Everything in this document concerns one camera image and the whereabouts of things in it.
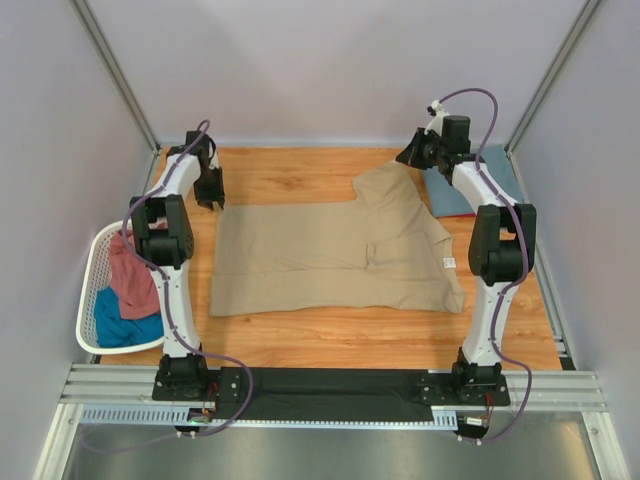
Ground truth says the grey slotted cable duct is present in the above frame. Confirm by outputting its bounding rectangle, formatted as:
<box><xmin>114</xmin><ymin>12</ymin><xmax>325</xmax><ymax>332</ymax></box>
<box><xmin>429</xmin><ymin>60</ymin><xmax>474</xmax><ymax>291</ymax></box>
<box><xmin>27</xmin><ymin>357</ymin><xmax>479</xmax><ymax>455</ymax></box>
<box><xmin>79</xmin><ymin>404</ymin><xmax>489</xmax><ymax>430</ymax></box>

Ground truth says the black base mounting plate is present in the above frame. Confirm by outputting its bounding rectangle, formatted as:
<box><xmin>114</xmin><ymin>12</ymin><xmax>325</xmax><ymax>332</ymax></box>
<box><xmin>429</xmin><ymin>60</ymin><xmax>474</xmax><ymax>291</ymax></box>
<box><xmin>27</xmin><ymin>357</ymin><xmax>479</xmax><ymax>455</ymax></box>
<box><xmin>152</xmin><ymin>366</ymin><xmax>511</xmax><ymax>424</ymax></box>

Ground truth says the folded grey-blue t shirt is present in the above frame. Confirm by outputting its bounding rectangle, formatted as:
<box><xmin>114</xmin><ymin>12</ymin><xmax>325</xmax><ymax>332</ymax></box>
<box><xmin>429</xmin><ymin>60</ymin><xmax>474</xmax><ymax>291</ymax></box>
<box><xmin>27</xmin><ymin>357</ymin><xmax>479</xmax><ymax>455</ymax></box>
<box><xmin>422</xmin><ymin>145</ymin><xmax>524</xmax><ymax>218</ymax></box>

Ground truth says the white laundry basket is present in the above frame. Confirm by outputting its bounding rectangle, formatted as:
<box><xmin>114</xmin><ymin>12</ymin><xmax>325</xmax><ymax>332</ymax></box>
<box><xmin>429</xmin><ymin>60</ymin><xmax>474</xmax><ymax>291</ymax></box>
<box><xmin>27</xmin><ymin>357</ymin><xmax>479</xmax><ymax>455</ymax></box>
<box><xmin>75</xmin><ymin>221</ymin><xmax>164</xmax><ymax>355</ymax></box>

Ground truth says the right aluminium frame post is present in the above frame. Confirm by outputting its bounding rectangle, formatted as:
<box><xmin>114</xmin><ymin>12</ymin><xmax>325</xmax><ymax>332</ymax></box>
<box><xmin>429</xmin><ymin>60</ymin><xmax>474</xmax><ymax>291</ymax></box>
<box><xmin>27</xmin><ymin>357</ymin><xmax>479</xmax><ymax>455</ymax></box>
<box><xmin>504</xmin><ymin>0</ymin><xmax>605</xmax><ymax>158</ymax></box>

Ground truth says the beige t shirt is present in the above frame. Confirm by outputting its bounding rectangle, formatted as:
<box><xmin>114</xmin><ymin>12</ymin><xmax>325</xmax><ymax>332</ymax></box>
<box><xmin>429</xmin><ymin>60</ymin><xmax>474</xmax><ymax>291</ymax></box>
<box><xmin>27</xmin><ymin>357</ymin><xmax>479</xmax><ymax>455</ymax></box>
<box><xmin>209</xmin><ymin>161</ymin><xmax>465</xmax><ymax>317</ymax></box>

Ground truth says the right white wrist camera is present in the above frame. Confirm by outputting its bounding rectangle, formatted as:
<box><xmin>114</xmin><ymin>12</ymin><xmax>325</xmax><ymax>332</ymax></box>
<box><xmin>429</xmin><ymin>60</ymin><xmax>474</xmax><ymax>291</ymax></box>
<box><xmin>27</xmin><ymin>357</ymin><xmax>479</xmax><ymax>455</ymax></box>
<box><xmin>425</xmin><ymin>100</ymin><xmax>449</xmax><ymax>135</ymax></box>

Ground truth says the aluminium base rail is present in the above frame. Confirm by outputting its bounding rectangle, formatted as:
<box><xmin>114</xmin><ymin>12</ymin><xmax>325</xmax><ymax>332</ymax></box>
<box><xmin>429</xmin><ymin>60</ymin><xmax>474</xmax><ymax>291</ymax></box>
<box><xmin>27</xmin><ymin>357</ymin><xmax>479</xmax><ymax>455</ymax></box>
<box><xmin>58</xmin><ymin>363</ymin><xmax>630</xmax><ymax>479</ymax></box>

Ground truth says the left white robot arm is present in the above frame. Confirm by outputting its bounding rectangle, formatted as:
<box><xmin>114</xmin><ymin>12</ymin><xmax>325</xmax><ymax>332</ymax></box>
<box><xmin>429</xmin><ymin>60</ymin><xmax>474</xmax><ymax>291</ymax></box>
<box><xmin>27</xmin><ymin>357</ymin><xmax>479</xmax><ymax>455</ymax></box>
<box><xmin>123</xmin><ymin>121</ymin><xmax>225</xmax><ymax>402</ymax></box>

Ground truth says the blue t shirt in basket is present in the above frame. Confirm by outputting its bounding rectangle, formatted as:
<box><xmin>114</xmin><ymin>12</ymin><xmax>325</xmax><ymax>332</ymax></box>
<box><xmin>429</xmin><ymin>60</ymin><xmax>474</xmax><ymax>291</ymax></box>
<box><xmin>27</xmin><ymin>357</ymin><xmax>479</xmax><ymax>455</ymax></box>
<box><xmin>94</xmin><ymin>287</ymin><xmax>163</xmax><ymax>348</ymax></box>

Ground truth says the aluminium frame post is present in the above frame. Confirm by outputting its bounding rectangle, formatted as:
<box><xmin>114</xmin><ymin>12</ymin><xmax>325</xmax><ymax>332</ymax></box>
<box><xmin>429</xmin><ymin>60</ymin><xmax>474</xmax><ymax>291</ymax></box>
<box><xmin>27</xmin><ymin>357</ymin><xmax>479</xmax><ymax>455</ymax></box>
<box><xmin>504</xmin><ymin>0</ymin><xmax>605</xmax><ymax>158</ymax></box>
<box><xmin>70</xmin><ymin>0</ymin><xmax>160</xmax><ymax>152</ymax></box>

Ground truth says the left aluminium frame post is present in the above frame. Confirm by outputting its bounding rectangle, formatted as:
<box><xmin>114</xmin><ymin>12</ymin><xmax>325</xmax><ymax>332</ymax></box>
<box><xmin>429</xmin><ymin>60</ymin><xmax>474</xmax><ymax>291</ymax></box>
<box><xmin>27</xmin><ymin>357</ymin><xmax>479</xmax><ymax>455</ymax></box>
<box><xmin>70</xmin><ymin>0</ymin><xmax>160</xmax><ymax>152</ymax></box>

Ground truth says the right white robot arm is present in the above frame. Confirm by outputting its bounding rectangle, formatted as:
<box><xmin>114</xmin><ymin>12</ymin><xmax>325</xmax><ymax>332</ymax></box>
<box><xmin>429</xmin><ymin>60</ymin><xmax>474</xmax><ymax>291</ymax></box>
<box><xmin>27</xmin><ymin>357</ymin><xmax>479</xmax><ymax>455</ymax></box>
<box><xmin>396</xmin><ymin>111</ymin><xmax>537</xmax><ymax>406</ymax></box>

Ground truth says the pink t shirt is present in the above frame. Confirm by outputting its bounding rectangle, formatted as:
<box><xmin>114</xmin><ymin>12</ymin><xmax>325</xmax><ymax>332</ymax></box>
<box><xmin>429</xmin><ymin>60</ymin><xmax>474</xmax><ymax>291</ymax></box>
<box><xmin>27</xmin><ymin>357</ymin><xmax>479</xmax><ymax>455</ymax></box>
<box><xmin>108</xmin><ymin>228</ymin><xmax>160</xmax><ymax>321</ymax></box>

